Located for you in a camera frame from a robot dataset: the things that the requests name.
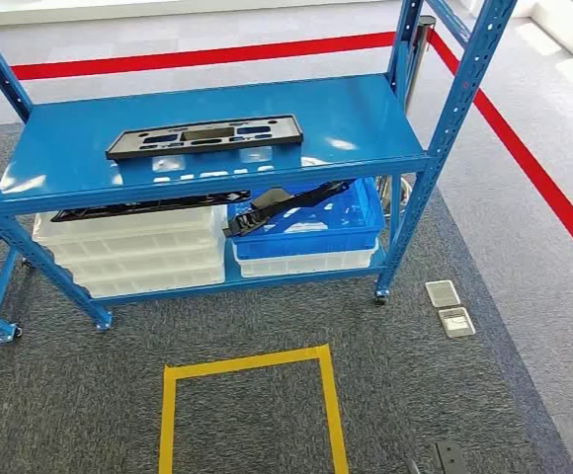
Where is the black plastic panel with cutouts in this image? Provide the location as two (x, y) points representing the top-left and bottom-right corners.
(104, 114), (305, 162)

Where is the yellow floor tape square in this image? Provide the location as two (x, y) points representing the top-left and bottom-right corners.
(157, 344), (350, 474)

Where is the black ribbed bracket part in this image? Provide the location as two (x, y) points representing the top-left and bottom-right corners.
(223, 180), (351, 239)

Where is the blue metal shelf rack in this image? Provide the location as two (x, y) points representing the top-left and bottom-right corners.
(0, 0), (517, 332)

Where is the long black trim part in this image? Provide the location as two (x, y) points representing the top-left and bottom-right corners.
(50, 191), (253, 224)

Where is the robot right leg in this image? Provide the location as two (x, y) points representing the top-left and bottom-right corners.
(404, 439), (469, 474)

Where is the silver floor outlet box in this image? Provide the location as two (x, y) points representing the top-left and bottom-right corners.
(437, 306), (477, 340)

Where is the blue plastic bin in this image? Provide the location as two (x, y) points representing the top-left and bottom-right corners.
(227, 176), (386, 262)

